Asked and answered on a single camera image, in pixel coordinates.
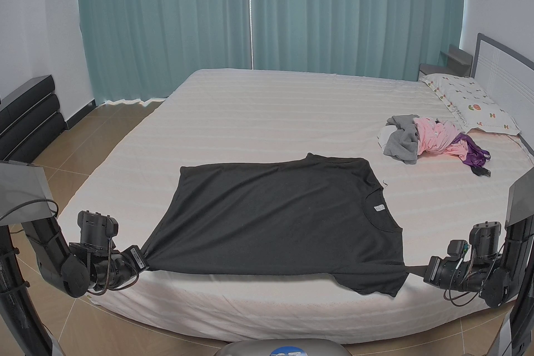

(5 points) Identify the black chest of drawers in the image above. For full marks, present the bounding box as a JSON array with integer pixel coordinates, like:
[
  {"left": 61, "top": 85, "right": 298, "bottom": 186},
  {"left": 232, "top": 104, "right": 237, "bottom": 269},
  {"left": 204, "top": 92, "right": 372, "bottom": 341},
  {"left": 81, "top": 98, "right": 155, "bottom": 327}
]
[{"left": 0, "top": 75, "right": 67, "bottom": 163}]

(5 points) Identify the black cable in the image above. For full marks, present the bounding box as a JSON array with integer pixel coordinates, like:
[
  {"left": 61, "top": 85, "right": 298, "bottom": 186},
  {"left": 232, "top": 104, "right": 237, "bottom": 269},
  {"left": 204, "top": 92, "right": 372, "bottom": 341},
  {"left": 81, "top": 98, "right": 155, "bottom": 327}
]
[{"left": 0, "top": 199, "right": 59, "bottom": 222}]

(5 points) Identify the blue-green curtain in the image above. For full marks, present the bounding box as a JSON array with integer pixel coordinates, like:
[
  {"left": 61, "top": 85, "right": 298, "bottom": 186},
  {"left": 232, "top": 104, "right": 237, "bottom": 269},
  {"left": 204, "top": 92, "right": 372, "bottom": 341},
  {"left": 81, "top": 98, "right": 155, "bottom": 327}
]
[
  {"left": 78, "top": 0, "right": 253, "bottom": 105},
  {"left": 249, "top": 0, "right": 466, "bottom": 81}
]

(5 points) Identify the grey bedside table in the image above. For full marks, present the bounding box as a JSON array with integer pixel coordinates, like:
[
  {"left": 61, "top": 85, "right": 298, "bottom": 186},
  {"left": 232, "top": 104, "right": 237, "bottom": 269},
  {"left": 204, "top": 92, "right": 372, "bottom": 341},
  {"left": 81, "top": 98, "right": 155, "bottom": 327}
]
[{"left": 418, "top": 45, "right": 474, "bottom": 79}]

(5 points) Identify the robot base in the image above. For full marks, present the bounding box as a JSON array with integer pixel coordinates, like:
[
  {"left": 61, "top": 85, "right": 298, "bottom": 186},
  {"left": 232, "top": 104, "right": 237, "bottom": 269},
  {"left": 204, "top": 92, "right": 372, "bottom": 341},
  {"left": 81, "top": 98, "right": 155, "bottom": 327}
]
[{"left": 213, "top": 340, "right": 349, "bottom": 356}]

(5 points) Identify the white printed pillow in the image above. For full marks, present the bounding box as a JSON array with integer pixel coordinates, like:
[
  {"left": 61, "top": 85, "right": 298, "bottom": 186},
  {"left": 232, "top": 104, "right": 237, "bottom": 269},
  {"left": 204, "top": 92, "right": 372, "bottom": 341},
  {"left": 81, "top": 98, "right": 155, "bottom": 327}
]
[{"left": 421, "top": 73, "right": 522, "bottom": 136}]

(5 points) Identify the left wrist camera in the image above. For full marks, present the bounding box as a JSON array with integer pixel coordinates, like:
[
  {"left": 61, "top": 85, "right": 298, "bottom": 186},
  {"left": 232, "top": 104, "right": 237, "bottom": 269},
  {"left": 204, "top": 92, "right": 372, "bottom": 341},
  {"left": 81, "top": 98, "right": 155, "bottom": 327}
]
[{"left": 100, "top": 216, "right": 119, "bottom": 241}]

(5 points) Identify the bed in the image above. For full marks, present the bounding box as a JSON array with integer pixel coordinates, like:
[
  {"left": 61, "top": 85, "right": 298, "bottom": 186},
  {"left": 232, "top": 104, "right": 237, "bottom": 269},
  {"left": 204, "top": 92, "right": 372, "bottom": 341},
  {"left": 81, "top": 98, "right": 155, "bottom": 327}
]
[{"left": 56, "top": 33, "right": 534, "bottom": 347}]

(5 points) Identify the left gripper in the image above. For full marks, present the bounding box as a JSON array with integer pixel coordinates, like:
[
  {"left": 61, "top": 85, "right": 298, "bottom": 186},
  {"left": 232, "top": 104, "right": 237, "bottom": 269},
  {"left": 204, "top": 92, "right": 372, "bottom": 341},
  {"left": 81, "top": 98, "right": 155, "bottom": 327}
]
[{"left": 93, "top": 245, "right": 150, "bottom": 291}]

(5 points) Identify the pink garment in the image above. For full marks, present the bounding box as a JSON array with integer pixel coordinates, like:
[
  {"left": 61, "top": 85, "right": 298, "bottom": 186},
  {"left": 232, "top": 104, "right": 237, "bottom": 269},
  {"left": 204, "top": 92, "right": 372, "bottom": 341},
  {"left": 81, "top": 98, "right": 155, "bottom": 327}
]
[{"left": 413, "top": 117, "right": 466, "bottom": 158}]

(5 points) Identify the white garment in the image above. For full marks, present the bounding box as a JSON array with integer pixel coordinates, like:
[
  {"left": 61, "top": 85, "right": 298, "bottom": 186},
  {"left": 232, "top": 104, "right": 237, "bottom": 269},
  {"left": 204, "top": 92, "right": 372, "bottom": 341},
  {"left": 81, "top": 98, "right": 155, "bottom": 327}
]
[{"left": 377, "top": 126, "right": 395, "bottom": 150}]

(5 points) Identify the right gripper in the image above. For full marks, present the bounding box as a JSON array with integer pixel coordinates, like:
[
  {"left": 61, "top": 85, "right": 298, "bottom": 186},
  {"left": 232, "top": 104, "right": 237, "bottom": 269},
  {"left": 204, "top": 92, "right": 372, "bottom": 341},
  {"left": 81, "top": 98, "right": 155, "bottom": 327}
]
[{"left": 423, "top": 256, "right": 488, "bottom": 292}]

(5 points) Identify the black T-shirt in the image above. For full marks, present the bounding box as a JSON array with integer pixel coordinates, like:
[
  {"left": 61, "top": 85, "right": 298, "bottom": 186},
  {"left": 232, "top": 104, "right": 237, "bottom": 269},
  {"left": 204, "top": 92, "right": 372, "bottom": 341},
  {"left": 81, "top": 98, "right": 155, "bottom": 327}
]
[{"left": 140, "top": 153, "right": 407, "bottom": 297}]

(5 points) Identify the grey garment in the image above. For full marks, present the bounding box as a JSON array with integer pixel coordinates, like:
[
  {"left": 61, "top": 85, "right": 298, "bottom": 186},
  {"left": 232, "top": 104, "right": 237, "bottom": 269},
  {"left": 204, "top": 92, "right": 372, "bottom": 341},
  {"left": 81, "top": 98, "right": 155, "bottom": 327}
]
[{"left": 383, "top": 114, "right": 420, "bottom": 165}]

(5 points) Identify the purple garment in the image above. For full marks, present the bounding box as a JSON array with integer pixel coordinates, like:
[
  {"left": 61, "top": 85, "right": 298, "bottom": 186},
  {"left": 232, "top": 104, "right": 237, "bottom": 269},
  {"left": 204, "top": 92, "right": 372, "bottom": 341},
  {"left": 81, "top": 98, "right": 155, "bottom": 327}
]
[{"left": 451, "top": 132, "right": 492, "bottom": 168}]

